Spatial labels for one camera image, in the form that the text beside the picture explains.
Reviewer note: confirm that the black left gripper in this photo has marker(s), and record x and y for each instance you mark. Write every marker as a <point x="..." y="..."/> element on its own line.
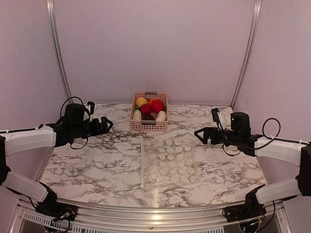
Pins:
<point x="105" y="129"/>

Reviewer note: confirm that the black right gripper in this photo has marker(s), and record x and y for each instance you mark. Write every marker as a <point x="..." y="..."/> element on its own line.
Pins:
<point x="214" y="130"/>

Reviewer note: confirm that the dark purple fake beet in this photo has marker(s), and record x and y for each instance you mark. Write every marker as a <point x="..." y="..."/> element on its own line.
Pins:
<point x="148" y="117"/>

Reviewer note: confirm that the yellow fake lemon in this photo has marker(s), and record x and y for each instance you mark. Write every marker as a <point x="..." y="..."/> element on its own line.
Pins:
<point x="141" y="101"/>

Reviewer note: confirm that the red fake apple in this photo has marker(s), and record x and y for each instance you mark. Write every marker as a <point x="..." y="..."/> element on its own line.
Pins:
<point x="146" y="109"/>

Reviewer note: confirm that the clear zip top bag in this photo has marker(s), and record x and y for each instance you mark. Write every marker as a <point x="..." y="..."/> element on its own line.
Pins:
<point x="166" y="163"/>

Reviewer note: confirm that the orange fake orange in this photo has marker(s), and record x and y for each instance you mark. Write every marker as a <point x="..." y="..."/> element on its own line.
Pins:
<point x="151" y="100"/>

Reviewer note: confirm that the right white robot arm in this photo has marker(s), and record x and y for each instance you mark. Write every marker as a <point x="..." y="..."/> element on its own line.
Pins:
<point x="286" y="163"/>

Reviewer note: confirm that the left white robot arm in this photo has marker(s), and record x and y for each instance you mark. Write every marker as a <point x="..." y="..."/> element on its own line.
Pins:
<point x="23" y="152"/>

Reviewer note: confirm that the pink plastic basket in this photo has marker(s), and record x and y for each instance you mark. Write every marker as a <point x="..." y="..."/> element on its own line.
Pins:
<point x="149" y="125"/>

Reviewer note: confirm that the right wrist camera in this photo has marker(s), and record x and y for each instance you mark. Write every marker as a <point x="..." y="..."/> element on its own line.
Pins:
<point x="216" y="118"/>

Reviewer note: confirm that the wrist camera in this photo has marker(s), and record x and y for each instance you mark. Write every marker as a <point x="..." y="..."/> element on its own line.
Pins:
<point x="91" y="107"/>
<point x="216" y="118"/>

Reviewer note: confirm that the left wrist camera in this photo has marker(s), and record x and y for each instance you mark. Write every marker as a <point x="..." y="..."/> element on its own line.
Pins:
<point x="91" y="107"/>

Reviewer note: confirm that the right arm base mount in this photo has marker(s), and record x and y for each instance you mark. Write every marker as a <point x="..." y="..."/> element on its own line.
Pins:
<point x="242" y="212"/>

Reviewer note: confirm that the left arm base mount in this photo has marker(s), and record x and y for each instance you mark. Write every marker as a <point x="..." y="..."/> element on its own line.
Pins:
<point x="58" y="210"/>

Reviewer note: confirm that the front aluminium rail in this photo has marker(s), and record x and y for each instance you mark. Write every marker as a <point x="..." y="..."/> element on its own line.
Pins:
<point x="96" y="218"/>

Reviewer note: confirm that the left aluminium frame post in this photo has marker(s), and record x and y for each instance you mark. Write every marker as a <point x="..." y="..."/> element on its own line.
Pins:
<point x="57" y="47"/>

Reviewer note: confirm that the aluminium frame post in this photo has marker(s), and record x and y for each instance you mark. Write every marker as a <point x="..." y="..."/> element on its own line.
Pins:
<point x="248" y="52"/>
<point x="57" y="47"/>

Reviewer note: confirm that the right aluminium frame post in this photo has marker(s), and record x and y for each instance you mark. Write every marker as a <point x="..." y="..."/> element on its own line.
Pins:
<point x="248" y="52"/>

